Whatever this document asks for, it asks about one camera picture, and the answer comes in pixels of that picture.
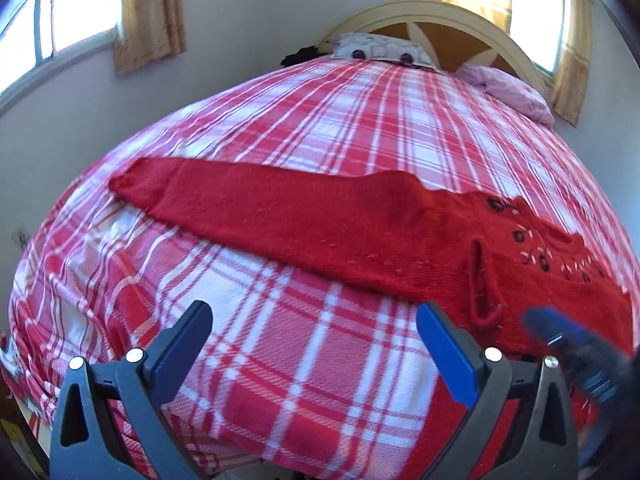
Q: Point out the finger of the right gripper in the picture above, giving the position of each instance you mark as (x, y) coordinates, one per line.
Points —
(607, 375)

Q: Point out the red knitted sweater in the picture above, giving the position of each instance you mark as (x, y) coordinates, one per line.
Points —
(483, 259)

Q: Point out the beige curtain left window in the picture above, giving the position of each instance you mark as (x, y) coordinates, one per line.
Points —
(148, 31)

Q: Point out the red white plaid bedspread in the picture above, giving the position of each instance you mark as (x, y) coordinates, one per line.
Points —
(309, 374)

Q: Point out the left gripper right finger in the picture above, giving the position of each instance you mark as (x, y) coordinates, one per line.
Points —
(541, 442)

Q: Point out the black object beside pillow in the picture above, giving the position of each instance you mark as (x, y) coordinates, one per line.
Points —
(303, 55)

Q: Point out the beige curtain right window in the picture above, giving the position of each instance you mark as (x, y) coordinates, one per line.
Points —
(571, 76)

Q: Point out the beige curtain window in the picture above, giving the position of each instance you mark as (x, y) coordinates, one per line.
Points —
(571, 76)
(148, 31)

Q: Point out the white pillow with black dots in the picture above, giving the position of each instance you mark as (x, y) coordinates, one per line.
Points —
(373, 47)

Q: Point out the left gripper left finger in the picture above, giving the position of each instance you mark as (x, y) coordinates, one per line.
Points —
(86, 442)

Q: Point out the pink pillow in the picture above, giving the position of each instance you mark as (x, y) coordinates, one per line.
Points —
(510, 90)

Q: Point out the cream wooden headboard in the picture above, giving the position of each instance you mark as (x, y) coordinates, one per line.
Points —
(451, 36)

